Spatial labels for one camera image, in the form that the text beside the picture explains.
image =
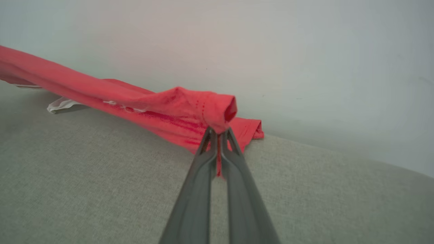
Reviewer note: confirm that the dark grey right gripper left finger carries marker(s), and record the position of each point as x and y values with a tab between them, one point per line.
195	200

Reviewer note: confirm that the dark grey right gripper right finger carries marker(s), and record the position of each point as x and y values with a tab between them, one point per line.
244	200

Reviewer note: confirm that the red garment with white trim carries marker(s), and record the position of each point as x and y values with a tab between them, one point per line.
162	105

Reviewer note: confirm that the grey fabric sofa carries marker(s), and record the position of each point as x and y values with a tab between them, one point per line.
101	183

